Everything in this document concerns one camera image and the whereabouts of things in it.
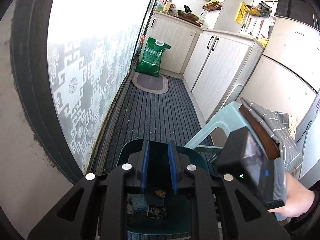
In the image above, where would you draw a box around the frosted patterned sliding door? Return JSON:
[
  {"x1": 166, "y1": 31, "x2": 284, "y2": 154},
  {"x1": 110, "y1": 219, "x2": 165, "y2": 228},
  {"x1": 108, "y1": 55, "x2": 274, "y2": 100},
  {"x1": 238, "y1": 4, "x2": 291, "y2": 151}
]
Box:
[{"x1": 10, "y1": 0, "x2": 154, "y2": 183}]

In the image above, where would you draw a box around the wire utensil rack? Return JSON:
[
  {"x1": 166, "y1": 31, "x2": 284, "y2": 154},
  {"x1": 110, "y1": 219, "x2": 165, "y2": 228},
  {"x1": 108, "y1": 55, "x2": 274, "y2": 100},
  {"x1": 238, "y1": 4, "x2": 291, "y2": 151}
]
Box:
[{"x1": 245, "y1": 1, "x2": 272, "y2": 18}]

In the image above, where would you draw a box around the dark teal trash bin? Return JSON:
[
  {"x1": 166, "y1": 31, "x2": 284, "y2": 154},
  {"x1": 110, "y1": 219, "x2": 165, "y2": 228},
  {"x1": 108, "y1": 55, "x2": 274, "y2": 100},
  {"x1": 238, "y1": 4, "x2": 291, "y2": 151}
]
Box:
[{"x1": 117, "y1": 139, "x2": 210, "y2": 236}]

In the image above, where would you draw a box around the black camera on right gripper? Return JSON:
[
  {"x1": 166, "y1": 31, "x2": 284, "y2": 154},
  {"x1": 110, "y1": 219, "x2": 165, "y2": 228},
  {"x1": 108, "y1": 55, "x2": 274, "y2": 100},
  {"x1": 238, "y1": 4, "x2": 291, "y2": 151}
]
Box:
[{"x1": 215, "y1": 127, "x2": 287, "y2": 209}]

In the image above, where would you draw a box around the dark wok pan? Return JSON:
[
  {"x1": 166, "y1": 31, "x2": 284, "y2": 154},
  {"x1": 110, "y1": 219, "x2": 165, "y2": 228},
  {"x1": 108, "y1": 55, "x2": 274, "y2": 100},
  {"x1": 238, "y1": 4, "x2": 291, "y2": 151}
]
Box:
[{"x1": 177, "y1": 5, "x2": 199, "y2": 22}]

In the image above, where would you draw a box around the wall spice rack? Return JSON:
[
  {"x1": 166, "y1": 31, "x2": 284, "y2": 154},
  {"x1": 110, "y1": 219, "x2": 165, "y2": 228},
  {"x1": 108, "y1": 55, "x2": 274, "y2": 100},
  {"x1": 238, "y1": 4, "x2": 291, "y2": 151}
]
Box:
[{"x1": 202, "y1": 0, "x2": 223, "y2": 12}]

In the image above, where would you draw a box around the grey checked tablecloth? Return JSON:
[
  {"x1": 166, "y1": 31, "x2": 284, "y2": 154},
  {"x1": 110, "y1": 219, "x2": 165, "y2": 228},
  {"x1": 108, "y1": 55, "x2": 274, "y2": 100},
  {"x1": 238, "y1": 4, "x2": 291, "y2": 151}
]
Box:
[{"x1": 240, "y1": 98, "x2": 302, "y2": 179}]

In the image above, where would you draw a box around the green rice bag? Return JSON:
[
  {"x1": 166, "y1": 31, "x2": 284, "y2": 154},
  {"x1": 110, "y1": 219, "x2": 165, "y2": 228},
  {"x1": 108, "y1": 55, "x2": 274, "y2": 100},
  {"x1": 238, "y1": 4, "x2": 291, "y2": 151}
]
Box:
[{"x1": 135, "y1": 37, "x2": 171, "y2": 77}]

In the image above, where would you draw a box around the person's right hand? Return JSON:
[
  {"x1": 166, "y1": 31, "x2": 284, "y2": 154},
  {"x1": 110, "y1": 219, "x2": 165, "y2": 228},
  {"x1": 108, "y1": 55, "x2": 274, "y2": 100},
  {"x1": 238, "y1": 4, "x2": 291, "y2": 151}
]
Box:
[{"x1": 268, "y1": 173, "x2": 315, "y2": 218}]

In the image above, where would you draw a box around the dark striped floor runner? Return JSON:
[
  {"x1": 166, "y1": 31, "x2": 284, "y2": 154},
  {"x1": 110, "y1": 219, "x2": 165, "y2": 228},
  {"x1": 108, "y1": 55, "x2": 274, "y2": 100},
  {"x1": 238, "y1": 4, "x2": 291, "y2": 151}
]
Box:
[{"x1": 103, "y1": 77, "x2": 201, "y2": 173}]

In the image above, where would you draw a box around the person's right forearm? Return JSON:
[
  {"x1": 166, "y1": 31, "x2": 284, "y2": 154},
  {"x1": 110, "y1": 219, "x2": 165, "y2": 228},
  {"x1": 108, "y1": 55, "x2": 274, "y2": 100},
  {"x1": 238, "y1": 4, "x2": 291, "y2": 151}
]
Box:
[{"x1": 283, "y1": 184, "x2": 320, "y2": 240}]

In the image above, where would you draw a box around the white cabinet under stove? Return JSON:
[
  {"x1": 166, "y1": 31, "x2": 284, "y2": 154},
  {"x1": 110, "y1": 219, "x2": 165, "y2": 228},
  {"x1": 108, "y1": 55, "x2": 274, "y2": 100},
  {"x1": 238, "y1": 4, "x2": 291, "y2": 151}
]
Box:
[{"x1": 145, "y1": 12, "x2": 202, "y2": 76}]

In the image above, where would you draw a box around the light blue plastic stool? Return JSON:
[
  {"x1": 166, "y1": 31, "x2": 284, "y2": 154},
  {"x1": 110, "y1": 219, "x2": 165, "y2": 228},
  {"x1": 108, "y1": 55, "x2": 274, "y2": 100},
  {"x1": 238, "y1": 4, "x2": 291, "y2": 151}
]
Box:
[{"x1": 183, "y1": 101, "x2": 251, "y2": 164}]

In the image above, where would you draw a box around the brown wooden table board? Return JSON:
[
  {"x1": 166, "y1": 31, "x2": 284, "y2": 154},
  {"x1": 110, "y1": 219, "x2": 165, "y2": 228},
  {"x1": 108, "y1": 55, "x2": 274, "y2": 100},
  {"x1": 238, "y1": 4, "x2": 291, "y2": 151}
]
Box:
[{"x1": 239, "y1": 104, "x2": 280, "y2": 160}]

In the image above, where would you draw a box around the clear oil bottle red cap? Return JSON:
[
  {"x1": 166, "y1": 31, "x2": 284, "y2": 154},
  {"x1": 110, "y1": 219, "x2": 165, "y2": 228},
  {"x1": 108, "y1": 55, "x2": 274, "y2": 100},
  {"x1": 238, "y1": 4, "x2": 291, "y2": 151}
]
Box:
[{"x1": 154, "y1": 0, "x2": 167, "y2": 12}]

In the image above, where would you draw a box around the black snack wrapper with barcode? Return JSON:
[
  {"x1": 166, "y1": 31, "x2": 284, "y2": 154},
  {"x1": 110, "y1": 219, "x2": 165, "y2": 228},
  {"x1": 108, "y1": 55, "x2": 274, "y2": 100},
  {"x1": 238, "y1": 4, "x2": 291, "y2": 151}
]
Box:
[{"x1": 147, "y1": 205, "x2": 166, "y2": 219}]

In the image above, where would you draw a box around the cream lace cloth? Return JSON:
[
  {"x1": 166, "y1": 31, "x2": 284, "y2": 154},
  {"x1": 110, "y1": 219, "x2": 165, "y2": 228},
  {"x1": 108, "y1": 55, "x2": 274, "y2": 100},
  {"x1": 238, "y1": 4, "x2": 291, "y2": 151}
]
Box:
[{"x1": 288, "y1": 114, "x2": 298, "y2": 140}]

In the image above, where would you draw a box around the oval grey floor mat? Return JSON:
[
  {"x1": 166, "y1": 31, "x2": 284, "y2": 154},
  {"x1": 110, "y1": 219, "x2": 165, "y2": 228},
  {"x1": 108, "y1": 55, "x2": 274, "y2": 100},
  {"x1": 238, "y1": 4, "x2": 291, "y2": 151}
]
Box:
[{"x1": 131, "y1": 72, "x2": 169, "y2": 94}]

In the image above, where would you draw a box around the piece of ginger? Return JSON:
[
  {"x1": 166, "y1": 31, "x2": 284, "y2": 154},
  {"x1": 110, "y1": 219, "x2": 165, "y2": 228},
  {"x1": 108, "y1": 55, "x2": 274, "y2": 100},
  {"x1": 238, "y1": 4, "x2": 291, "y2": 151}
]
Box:
[{"x1": 155, "y1": 190, "x2": 166, "y2": 199}]

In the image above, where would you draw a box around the black microwave oven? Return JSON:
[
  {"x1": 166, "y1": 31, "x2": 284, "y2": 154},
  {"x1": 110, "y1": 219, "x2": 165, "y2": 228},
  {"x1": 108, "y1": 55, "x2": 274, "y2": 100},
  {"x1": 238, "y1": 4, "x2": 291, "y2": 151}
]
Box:
[{"x1": 275, "y1": 0, "x2": 319, "y2": 30}]

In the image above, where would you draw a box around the blue white packet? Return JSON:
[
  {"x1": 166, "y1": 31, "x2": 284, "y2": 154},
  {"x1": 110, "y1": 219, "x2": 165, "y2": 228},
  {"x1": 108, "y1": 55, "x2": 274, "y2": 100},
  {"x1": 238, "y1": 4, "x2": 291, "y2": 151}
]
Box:
[{"x1": 131, "y1": 194, "x2": 148, "y2": 212}]

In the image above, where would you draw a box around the white two-door cabinet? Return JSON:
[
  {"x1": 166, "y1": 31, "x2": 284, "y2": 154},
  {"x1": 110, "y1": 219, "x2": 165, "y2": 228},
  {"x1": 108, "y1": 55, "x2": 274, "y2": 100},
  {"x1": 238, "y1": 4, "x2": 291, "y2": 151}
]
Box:
[{"x1": 183, "y1": 30, "x2": 264, "y2": 122}]

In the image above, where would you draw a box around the yellow oil bottle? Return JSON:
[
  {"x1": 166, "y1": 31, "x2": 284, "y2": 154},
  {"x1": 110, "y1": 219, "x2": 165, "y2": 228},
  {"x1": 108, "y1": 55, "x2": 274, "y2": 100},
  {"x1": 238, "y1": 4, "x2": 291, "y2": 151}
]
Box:
[{"x1": 162, "y1": 0, "x2": 172, "y2": 14}]

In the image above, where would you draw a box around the hanging metal spatula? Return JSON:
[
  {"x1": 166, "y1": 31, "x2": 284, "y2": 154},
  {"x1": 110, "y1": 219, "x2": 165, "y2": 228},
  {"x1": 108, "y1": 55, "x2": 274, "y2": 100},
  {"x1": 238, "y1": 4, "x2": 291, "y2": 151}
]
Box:
[{"x1": 256, "y1": 20, "x2": 264, "y2": 40}]

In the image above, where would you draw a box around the yellow cutting board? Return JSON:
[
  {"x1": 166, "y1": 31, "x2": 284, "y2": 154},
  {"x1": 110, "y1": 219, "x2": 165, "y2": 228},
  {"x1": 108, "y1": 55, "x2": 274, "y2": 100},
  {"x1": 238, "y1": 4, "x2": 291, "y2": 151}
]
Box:
[{"x1": 235, "y1": 2, "x2": 247, "y2": 25}]

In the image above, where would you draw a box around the silver refrigerator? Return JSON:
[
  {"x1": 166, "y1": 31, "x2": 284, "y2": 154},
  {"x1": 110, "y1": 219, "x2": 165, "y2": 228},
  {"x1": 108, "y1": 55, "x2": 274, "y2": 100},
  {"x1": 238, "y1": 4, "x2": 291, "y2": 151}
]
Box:
[{"x1": 238, "y1": 15, "x2": 320, "y2": 143}]

